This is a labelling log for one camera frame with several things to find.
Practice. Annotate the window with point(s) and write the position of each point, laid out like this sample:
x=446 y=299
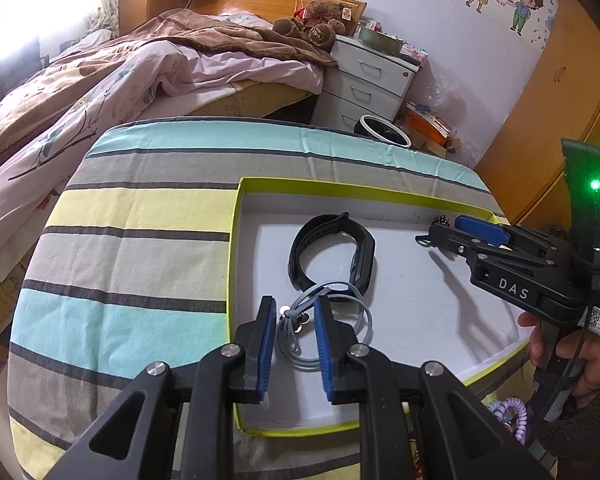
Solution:
x=10 y=25

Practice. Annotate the person's right forearm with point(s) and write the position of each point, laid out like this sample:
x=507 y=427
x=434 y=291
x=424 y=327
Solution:
x=595 y=435

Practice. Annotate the rhinestone hair clip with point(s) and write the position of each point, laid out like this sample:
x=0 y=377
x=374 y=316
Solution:
x=441 y=219

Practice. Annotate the bed with pink duvet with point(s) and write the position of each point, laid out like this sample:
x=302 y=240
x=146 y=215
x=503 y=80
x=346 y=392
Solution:
x=130 y=90

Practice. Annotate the wide wooden wardrobe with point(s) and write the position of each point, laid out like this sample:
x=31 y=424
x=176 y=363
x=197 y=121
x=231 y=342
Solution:
x=545 y=110

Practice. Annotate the white nightstand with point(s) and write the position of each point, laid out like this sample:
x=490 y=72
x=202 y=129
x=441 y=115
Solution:
x=375 y=75

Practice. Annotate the brown teddy bear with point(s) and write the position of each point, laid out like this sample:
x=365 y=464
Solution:
x=320 y=15

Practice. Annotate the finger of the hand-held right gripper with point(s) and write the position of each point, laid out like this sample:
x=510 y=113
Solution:
x=480 y=227
x=450 y=240

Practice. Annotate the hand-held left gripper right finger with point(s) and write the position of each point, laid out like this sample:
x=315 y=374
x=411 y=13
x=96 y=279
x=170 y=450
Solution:
x=327 y=350

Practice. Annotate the wooden bed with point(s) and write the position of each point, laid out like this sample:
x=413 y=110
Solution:
x=280 y=2

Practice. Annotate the green cardboard tray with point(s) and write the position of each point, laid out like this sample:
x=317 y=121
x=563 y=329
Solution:
x=430 y=310

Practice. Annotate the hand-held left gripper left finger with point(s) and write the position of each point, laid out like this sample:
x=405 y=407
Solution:
x=265 y=345

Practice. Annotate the cardboard box with books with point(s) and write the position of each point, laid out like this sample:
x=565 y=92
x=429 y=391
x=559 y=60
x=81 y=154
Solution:
x=425 y=122

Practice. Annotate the black smart band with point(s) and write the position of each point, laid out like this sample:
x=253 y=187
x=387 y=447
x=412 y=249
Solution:
x=365 y=260

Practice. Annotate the green basin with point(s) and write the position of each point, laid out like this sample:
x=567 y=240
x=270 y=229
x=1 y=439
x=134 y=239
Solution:
x=380 y=42

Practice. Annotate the white trash bin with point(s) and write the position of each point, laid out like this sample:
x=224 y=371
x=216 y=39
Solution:
x=366 y=122

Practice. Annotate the striped cloth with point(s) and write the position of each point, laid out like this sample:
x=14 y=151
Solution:
x=130 y=260

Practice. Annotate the patterned curtain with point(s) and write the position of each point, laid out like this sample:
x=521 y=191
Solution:
x=105 y=15

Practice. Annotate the person's right hand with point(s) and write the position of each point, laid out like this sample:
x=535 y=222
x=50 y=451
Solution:
x=597 y=365

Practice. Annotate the brown plush blanket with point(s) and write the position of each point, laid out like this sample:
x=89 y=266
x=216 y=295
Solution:
x=230 y=40

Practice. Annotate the clear plastic bag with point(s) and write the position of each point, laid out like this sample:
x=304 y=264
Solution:
x=445 y=92

